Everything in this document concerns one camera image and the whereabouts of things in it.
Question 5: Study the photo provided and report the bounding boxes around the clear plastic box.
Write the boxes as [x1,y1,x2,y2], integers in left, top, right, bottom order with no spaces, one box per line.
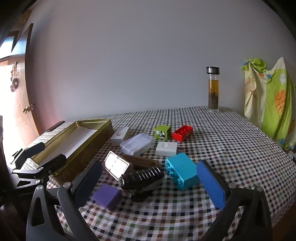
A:
[120,133,156,156]

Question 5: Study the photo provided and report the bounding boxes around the white charger plug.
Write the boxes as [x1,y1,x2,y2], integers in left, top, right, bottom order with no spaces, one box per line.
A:
[155,141,179,157]

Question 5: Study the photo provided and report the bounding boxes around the green toy building block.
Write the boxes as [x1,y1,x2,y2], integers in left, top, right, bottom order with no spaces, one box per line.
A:
[154,125,171,141]

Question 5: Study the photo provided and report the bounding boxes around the dark mobile phone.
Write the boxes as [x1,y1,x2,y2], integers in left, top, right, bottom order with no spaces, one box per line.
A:
[45,120,65,132]

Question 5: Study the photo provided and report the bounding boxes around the checkered tablecloth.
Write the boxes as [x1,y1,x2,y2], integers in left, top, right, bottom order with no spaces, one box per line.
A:
[23,106,296,241]

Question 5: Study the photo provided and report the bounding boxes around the glass tea bottle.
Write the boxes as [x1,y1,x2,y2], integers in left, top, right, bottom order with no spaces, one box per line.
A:
[206,66,220,113]

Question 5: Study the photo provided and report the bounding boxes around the wooden door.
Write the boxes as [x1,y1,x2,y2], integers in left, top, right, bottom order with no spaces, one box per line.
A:
[0,11,40,163]

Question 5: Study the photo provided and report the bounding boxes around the small white cardboard box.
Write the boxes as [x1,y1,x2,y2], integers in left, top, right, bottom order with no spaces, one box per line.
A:
[110,126,130,146]

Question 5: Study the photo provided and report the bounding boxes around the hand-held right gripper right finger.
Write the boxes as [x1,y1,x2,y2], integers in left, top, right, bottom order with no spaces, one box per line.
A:
[196,160,274,241]

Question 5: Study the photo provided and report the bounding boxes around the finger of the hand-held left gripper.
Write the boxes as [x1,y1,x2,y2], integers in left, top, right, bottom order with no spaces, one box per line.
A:
[10,142,46,165]
[12,153,68,180]

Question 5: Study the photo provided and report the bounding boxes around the brown comb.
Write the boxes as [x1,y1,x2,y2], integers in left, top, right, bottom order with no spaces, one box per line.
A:
[121,153,162,172]

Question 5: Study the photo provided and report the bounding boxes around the black ribbed clip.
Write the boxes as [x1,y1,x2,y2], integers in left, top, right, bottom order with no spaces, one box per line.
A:
[118,166,165,202]

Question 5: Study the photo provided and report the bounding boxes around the green printed cloth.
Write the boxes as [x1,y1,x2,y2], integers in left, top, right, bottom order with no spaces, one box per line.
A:
[242,57,296,151]

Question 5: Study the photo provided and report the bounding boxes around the gold door ornament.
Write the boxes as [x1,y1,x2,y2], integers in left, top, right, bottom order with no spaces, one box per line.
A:
[10,61,20,92]

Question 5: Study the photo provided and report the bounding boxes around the small metal mirror case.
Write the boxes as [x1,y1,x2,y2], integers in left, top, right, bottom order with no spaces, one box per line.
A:
[102,151,134,180]

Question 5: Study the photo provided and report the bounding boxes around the gold metal tin box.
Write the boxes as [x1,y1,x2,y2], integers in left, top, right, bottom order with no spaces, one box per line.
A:
[28,118,114,186]

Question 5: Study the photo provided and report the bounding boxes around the purple cube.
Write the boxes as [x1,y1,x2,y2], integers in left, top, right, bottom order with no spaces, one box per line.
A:
[92,184,123,212]

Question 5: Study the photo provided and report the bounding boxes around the cyan toy building block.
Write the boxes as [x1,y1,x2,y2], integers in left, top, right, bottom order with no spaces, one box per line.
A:
[165,152,200,191]

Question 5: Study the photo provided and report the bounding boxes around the red toy building block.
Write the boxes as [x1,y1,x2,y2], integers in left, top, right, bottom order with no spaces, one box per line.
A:
[172,125,193,141]

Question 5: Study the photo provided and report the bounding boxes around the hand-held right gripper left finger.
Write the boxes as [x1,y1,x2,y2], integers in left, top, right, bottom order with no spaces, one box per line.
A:
[25,159,103,241]

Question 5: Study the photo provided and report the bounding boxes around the brass door handle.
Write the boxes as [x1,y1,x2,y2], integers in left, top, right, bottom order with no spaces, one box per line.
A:
[23,103,37,114]

